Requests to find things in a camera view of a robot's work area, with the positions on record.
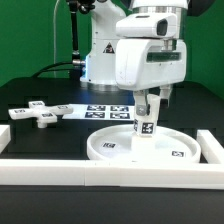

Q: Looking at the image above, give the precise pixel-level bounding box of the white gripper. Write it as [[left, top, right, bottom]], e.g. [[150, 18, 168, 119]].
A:
[[115, 39, 187, 116]]

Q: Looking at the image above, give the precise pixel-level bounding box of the white round table top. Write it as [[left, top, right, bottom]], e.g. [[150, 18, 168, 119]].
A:
[[87, 124, 201, 164]]

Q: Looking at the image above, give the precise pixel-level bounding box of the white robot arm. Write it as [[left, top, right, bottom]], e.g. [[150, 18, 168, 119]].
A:
[[81, 0, 215, 116]]

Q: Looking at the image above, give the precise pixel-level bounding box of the white marker sheet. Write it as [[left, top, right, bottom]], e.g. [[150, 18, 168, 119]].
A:
[[63, 104, 134, 121]]

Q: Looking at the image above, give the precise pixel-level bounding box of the white U-shaped fence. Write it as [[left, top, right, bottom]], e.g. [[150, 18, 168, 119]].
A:
[[0, 124, 224, 190]]

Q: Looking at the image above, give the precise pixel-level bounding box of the white cross-shaped table base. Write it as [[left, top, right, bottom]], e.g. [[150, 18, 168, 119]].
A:
[[8, 101, 73, 128]]

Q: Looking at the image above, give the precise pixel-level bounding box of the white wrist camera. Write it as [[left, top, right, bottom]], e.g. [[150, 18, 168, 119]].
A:
[[116, 13, 178, 38]]

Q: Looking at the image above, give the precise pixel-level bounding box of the black camera pole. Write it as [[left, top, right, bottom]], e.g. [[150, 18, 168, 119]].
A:
[[66, 0, 85, 67]]

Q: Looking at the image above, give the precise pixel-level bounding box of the black cable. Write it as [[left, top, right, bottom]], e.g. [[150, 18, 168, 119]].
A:
[[31, 60, 84, 79]]

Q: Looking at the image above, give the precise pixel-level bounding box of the white thin cable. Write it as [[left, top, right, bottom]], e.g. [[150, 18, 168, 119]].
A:
[[53, 0, 62, 70]]

